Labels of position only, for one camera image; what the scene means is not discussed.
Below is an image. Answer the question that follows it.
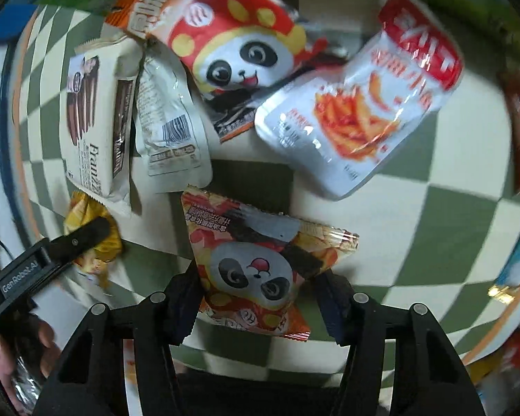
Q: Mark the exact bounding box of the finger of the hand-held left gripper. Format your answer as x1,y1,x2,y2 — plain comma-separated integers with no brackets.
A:
47,217,113,265

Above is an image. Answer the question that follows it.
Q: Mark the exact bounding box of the black orange snack packet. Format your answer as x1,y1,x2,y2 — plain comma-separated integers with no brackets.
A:
199,21,352,144

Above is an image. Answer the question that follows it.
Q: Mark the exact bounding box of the small panda snack packet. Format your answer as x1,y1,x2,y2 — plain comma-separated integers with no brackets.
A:
181,185,359,342

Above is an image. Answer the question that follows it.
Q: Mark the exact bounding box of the white red spicy strips packet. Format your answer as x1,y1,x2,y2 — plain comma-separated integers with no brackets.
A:
255,0,465,201

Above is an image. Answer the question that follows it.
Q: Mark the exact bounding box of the white barcode snack packet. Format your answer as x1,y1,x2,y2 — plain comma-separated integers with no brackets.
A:
134,50,213,193

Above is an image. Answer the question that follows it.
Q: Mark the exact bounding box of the large panda snack bag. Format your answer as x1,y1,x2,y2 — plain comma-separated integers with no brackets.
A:
104,0,308,100

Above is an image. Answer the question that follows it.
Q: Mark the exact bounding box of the light blue stick packet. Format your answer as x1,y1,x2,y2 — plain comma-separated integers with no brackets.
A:
487,225,520,304

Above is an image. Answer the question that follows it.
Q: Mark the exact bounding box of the cream biscuit packet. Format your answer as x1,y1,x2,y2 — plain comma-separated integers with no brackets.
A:
60,37,146,217

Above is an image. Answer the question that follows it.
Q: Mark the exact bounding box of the yellow snack packet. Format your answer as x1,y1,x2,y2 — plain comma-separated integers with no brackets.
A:
65,191,126,291

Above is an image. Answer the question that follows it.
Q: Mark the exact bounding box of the person's left hand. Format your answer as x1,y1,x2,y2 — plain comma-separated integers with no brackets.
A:
0,312,63,382

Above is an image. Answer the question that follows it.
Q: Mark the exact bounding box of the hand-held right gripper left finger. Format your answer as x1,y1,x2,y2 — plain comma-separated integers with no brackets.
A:
32,262,206,416

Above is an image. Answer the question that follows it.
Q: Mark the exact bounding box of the green white checkered mat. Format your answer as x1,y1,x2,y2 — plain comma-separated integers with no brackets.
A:
0,0,520,404

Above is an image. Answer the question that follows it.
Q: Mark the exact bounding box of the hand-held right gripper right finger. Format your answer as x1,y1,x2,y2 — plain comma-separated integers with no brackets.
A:
314,271,486,416

